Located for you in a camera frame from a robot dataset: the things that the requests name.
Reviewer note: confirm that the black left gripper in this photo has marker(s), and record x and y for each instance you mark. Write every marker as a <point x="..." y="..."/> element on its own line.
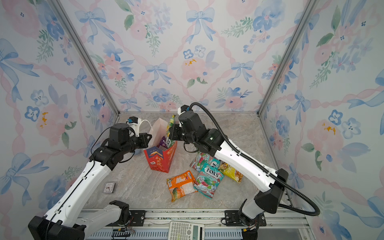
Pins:
<point x="142" y="137"/>

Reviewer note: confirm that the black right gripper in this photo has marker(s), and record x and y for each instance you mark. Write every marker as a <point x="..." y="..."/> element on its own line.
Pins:
<point x="174" y="134"/>

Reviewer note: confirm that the yellow green Fox's packet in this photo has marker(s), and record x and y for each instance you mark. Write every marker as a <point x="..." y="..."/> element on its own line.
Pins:
<point x="169" y="141"/>

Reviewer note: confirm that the purple Fox's berries packet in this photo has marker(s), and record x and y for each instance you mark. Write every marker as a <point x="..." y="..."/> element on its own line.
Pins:
<point x="163" y="144"/>

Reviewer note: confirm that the red paper gift bag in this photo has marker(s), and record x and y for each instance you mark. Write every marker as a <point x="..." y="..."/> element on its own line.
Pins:
<point x="157" y="159"/>

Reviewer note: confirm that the teal Fox's candy packet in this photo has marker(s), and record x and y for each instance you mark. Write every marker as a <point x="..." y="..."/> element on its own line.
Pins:
<point x="208" y="180"/>

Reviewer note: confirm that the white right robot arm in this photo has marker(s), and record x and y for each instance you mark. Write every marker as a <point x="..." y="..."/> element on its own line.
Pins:
<point x="213" y="142"/>

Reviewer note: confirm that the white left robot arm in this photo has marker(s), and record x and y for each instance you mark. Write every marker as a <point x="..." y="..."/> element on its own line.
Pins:
<point x="62" y="221"/>

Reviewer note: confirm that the light blue oblong object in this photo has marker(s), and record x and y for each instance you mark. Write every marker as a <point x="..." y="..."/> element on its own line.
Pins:
<point x="138" y="152"/>

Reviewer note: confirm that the pink fruit candy packet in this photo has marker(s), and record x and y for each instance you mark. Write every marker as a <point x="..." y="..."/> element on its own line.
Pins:
<point x="201" y="159"/>

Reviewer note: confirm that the small square clock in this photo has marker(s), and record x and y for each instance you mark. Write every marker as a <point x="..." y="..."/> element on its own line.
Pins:
<point x="109" y="188"/>

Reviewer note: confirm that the yellow nut snack packet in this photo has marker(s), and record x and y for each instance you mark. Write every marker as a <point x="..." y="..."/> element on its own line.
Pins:
<point x="230" y="172"/>

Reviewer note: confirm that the orange snack packet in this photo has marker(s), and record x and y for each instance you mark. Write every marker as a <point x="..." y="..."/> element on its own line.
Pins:
<point x="181" y="185"/>

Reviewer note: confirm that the white calculator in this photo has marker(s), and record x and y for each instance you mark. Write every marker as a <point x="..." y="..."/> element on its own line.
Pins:
<point x="186" y="231"/>

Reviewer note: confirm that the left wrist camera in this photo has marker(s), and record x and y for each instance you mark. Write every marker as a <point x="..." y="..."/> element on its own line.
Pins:
<point x="134" y="123"/>

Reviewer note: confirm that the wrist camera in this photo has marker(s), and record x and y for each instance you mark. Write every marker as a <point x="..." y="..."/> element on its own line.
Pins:
<point x="183" y="109"/>
<point x="134" y="123"/>

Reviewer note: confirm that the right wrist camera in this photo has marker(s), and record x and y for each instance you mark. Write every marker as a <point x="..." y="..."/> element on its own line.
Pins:
<point x="183" y="109"/>

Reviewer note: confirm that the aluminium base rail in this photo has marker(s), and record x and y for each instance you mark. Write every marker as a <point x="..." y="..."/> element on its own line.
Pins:
<point x="213" y="224"/>

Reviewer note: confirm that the aluminium left corner post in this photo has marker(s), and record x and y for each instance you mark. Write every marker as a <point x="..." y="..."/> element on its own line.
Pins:
<point x="81" y="49"/>

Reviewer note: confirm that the aluminium corner post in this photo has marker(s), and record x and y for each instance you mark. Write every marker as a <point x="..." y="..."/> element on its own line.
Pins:
<point x="81" y="49"/>
<point x="291" y="47"/>

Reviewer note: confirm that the aluminium right corner post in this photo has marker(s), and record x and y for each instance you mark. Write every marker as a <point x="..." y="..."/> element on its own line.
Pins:
<point x="291" y="47"/>

